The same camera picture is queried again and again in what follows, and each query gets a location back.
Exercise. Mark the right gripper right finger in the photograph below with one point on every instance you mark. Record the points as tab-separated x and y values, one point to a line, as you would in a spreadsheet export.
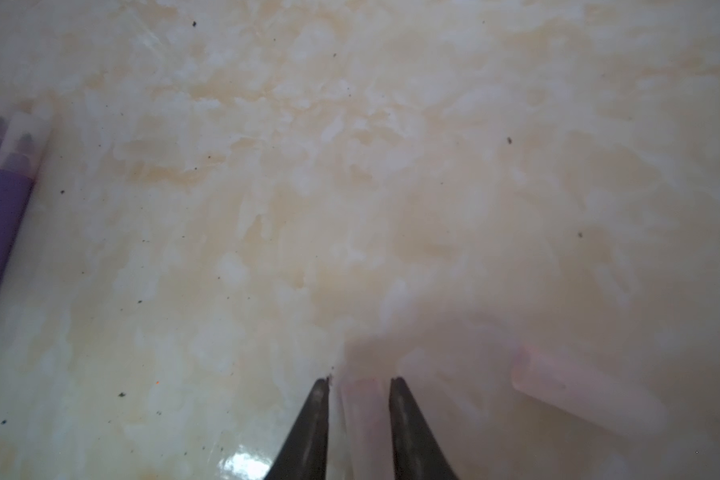
416	453

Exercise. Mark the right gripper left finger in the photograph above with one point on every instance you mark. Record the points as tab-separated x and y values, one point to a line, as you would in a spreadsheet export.
303	455

